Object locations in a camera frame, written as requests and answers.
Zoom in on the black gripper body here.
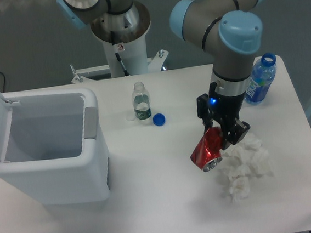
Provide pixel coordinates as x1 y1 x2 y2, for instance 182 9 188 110
196 81 244 126

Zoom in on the crushed red soda can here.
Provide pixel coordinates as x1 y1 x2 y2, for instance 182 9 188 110
190 127 223 172

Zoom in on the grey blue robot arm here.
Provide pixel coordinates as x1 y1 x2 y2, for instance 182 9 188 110
56 0 263 149

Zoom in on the white trash can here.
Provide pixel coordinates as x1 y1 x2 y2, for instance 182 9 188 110
0 88 109 205

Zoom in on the crumpled white tissue pile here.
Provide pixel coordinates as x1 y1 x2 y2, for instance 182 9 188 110
218 133 275 203

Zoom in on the blue bottle cap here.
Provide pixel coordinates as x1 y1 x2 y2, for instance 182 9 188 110
152 113 166 127

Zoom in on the blue plastic water bottle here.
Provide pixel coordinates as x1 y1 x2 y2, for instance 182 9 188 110
245 53 276 105

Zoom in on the clear empty plastic bottle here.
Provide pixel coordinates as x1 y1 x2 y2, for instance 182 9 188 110
132 82 151 121

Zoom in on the white metal base frame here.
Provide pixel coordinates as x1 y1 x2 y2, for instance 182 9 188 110
70 49 169 83

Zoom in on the black cable on pedestal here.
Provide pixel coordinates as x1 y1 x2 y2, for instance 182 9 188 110
110 29 129 77

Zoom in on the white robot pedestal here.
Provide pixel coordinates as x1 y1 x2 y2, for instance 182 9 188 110
90 1 151 66

